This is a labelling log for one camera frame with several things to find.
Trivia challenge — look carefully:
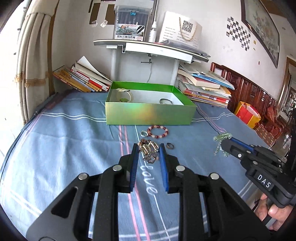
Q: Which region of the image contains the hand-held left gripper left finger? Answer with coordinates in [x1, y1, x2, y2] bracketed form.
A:
[29, 143, 140, 241]

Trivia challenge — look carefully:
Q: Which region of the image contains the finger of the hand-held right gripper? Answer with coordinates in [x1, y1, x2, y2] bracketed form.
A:
[229, 137, 260, 155]
[221, 139, 255, 163]

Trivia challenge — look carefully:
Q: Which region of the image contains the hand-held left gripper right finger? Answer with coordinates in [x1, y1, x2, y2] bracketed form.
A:
[159, 143, 271, 241]

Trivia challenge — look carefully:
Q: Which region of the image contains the brown bead bracelet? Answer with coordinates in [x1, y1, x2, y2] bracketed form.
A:
[141, 151, 159, 164]

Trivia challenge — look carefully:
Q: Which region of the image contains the pale green chain pendant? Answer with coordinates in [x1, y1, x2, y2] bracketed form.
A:
[213, 133, 233, 158]

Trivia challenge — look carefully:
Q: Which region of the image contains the green cardboard box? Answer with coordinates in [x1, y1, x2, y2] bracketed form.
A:
[105, 81, 197, 126]

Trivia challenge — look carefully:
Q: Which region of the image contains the person's right hand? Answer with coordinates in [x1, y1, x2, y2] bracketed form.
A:
[255, 193, 292, 231]

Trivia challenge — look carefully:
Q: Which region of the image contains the patterned seat cushion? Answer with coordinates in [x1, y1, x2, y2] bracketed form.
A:
[255, 123, 289, 149]

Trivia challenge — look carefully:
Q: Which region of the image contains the yellow red shopping bag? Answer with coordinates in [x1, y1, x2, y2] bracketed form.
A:
[234, 101, 262, 130]

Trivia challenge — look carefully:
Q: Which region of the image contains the dark wooden bench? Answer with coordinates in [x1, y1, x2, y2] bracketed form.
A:
[210, 62, 293, 149]

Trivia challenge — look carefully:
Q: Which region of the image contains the tall stack of books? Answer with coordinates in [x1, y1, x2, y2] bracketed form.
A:
[177, 64, 235, 108]

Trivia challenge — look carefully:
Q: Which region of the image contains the wooden framed mirror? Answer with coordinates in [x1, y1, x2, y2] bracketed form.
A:
[276, 57, 296, 121]

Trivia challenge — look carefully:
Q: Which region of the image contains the blue striped cloth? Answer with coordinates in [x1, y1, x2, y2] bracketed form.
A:
[0, 89, 271, 241]

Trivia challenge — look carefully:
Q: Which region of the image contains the leaning pile of thin books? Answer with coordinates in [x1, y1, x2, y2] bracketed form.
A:
[53, 56, 112, 93]

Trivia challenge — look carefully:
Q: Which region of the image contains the grey flat pouch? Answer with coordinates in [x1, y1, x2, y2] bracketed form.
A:
[159, 39, 211, 57]

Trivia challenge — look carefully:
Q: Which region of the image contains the white desk shelf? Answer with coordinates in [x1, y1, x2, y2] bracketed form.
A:
[93, 39, 211, 87]

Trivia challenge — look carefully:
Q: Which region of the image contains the framed floral picture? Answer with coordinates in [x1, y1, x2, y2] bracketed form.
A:
[240, 0, 280, 69]

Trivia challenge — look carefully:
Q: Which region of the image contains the white spray bottle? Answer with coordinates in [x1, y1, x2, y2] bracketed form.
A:
[148, 21, 158, 43]

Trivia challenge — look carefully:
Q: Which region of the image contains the white paper bag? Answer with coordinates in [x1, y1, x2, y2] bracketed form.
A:
[158, 11, 203, 48]

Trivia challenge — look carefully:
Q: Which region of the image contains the clear marker pen box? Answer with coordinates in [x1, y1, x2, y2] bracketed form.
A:
[114, 5, 153, 42]

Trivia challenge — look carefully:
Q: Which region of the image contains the beige curtain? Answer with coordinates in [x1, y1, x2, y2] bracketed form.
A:
[14, 0, 58, 126]

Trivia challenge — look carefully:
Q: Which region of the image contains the black cable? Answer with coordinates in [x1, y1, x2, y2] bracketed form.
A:
[196, 109, 220, 135]

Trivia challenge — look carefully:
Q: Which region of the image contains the red bead bracelet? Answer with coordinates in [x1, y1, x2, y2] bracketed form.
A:
[147, 125, 169, 139]

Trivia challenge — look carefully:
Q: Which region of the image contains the wall photo collage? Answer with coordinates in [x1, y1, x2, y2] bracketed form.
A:
[226, 16, 251, 50]

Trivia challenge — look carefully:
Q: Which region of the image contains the dark wall sticker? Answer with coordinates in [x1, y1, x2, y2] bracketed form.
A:
[89, 0, 116, 25]

